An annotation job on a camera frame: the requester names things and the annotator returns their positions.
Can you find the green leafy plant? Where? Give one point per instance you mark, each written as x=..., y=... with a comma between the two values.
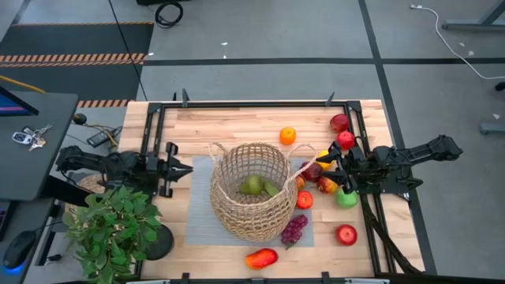
x=110, y=232

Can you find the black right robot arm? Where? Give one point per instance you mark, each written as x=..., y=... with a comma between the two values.
x=418, y=152

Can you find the orange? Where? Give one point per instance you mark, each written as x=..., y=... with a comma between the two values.
x=288, y=136

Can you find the green apple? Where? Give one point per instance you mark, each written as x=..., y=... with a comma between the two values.
x=347, y=199

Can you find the grey table leg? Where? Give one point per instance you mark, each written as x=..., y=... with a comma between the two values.
x=473, y=26
x=493, y=128

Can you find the black hazard-striped floor mat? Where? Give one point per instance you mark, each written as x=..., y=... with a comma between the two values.
x=79, y=39

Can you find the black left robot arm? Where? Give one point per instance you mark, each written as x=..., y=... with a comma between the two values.
x=102, y=163

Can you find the black round knob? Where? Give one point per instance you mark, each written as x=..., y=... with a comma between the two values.
x=80, y=118

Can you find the yellow lemon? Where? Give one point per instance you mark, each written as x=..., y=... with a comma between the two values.
x=322, y=162

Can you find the green cucumber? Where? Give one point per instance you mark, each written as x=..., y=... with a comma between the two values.
x=271, y=188

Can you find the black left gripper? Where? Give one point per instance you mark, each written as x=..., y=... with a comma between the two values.
x=167, y=173

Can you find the black desk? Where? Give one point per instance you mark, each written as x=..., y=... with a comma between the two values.
x=35, y=165

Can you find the green pear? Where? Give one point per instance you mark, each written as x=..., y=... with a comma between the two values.
x=251, y=184

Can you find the grey woven placemat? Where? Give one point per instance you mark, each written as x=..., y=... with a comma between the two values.
x=199, y=205

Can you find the black computer mouse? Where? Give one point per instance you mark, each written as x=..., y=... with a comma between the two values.
x=19, y=248

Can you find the red tomato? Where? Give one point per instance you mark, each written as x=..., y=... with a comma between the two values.
x=304, y=200

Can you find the black power adapter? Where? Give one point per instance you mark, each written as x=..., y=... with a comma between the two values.
x=98, y=138

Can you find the round wicker mat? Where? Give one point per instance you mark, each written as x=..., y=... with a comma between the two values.
x=92, y=182

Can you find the dark red apple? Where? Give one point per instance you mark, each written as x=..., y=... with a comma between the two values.
x=311, y=172
x=339, y=122

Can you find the black plant pot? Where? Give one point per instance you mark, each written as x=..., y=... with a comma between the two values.
x=163, y=242

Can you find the key bunch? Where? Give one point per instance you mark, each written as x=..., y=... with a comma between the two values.
x=31, y=137

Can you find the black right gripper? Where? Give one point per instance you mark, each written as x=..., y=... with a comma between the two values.
x=361, y=167

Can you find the computer monitor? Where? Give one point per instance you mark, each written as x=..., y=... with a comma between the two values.
x=12, y=105

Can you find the purple grape bunch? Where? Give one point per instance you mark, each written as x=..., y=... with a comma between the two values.
x=294, y=230

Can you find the dark low desk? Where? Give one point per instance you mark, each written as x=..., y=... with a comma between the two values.
x=23, y=215

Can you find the red and yellow apple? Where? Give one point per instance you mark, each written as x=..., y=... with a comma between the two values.
x=326, y=185

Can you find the black aluminium table frame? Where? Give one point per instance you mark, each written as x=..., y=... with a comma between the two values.
x=256, y=104

